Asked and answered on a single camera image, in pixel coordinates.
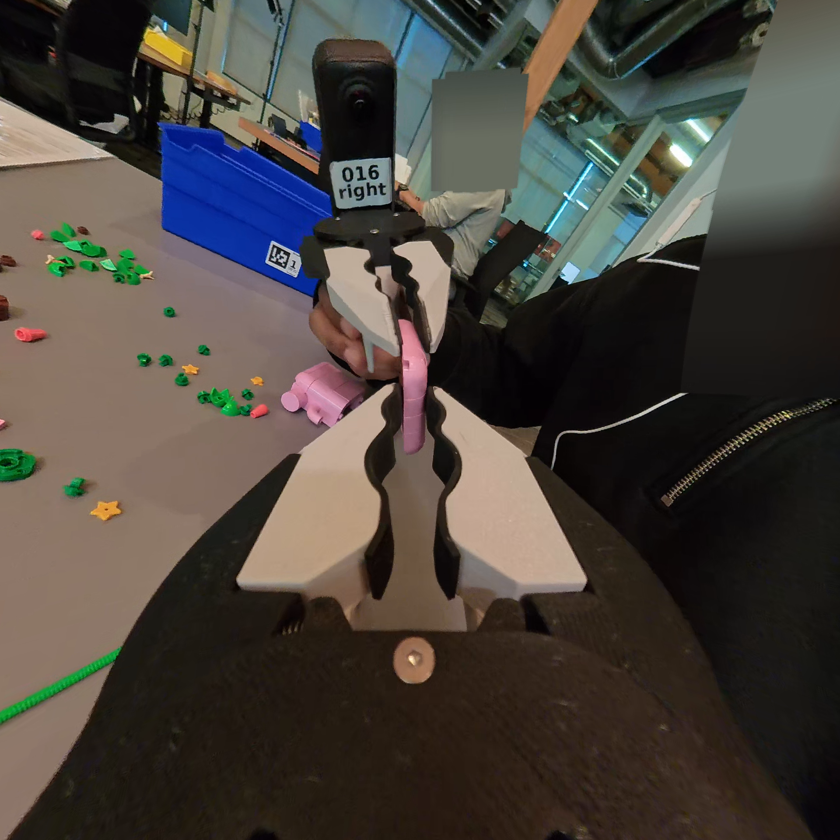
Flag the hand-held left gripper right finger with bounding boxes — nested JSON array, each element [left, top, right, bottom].
[[428, 386, 588, 601]]

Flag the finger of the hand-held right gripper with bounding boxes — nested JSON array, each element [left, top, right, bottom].
[[325, 246, 404, 374], [397, 239, 454, 355]]

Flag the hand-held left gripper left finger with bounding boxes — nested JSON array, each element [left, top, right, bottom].
[[236, 384, 401, 601]]

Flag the pink brick block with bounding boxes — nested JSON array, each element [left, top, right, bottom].
[[396, 319, 432, 455]]

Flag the person's right hand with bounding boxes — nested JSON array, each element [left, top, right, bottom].
[[308, 289, 403, 383]]

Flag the wooden top office desk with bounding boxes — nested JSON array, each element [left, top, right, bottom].
[[134, 45, 253, 132], [238, 117, 324, 175]]

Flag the black office chair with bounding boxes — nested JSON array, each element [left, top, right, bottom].
[[472, 220, 551, 322], [56, 0, 158, 144]]

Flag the pink brick animal body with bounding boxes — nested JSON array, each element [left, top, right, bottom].
[[280, 361, 368, 427]]

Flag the blue plastic bin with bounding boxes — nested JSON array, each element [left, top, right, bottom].
[[159, 121, 333, 298]]

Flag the yellow plastic bin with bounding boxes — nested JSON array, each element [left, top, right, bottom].
[[142, 29, 195, 68]]

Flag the person's black jacket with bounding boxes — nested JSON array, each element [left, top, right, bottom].
[[486, 235, 840, 840]]

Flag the scattered small green clips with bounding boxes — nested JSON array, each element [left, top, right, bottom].
[[63, 306, 256, 497]]

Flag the pile of green leaf pieces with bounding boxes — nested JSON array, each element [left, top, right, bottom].
[[46, 222, 156, 287]]

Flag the green flexible rod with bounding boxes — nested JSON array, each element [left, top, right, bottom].
[[0, 647, 123, 725]]

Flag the paper instruction sheet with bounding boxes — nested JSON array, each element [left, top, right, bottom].
[[0, 98, 114, 170]]

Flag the thin white cable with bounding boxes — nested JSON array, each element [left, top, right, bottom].
[[550, 392, 689, 470]]

